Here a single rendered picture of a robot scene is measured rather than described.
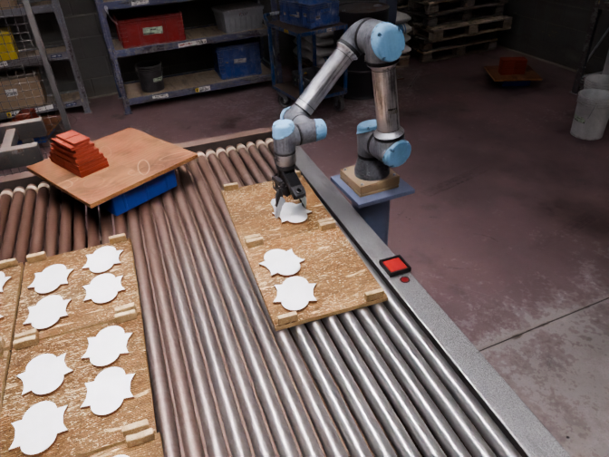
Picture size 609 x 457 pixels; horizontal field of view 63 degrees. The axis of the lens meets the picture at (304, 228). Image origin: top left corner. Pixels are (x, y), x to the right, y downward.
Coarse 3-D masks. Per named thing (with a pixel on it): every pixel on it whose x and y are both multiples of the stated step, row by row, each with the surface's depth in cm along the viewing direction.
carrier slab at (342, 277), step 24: (288, 240) 175; (312, 240) 174; (336, 240) 173; (312, 264) 163; (336, 264) 163; (360, 264) 162; (264, 288) 154; (336, 288) 153; (360, 288) 152; (288, 312) 145; (312, 312) 145; (336, 312) 145
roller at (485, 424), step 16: (272, 144) 244; (336, 224) 185; (384, 288) 154; (384, 304) 152; (400, 304) 149; (400, 320) 145; (416, 336) 138; (432, 352) 133; (432, 368) 132; (448, 368) 128; (448, 384) 126; (464, 384) 124; (464, 400) 121; (480, 416) 117; (480, 432) 116; (496, 432) 113; (496, 448) 111; (512, 448) 110
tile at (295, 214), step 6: (288, 204) 192; (294, 204) 192; (300, 204) 192; (282, 210) 189; (288, 210) 189; (294, 210) 188; (300, 210) 188; (306, 210) 188; (282, 216) 186; (288, 216) 186; (294, 216) 185; (300, 216) 185; (306, 216) 185; (282, 222) 183; (288, 222) 184; (294, 222) 182; (300, 222) 182
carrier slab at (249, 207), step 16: (224, 192) 204; (240, 192) 204; (256, 192) 203; (272, 192) 202; (240, 208) 194; (256, 208) 193; (272, 208) 193; (320, 208) 191; (240, 224) 184; (256, 224) 184; (272, 224) 183; (288, 224) 183; (304, 224) 183; (240, 240) 176
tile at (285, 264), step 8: (264, 256) 166; (272, 256) 166; (280, 256) 166; (288, 256) 166; (264, 264) 163; (272, 264) 162; (280, 264) 162; (288, 264) 162; (296, 264) 162; (272, 272) 159; (280, 272) 159; (288, 272) 159; (296, 272) 159
